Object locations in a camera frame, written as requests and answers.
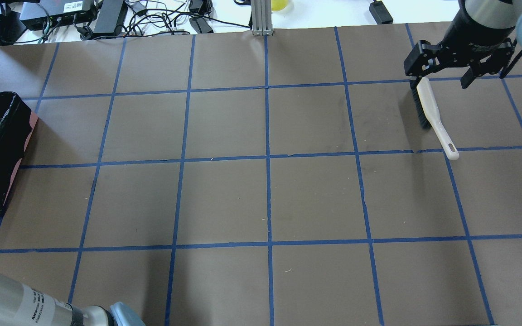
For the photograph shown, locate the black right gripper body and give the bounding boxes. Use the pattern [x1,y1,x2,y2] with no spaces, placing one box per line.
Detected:
[404,38,516,89]

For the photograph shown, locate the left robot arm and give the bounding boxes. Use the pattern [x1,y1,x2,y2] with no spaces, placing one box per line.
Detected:
[0,274,145,326]

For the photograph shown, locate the yellow tape roll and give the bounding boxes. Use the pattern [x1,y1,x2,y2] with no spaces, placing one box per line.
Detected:
[270,0,290,12]

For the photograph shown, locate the aluminium frame post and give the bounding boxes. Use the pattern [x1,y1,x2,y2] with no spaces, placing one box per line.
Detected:
[251,0,274,36]

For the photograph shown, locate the white brush black bristles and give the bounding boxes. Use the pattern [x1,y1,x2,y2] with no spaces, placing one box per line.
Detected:
[409,77,460,160]

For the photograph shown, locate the black power adapter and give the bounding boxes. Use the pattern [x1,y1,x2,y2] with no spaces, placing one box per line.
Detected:
[92,0,128,39]

